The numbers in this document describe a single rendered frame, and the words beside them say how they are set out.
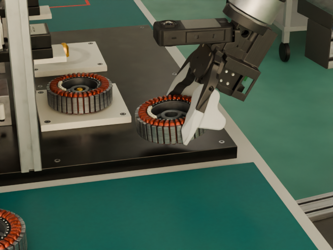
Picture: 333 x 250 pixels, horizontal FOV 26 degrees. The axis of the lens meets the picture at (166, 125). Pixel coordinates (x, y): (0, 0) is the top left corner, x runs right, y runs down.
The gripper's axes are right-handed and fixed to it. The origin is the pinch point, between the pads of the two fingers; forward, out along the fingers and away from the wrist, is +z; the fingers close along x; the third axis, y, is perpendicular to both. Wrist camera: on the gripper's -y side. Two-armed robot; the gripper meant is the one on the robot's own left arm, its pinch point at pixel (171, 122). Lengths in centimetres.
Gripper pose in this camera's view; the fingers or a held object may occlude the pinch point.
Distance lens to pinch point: 111.8
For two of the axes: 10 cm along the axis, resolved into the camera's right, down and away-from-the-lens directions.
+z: -4.7, 8.3, 3.0
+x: -2.0, -4.3, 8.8
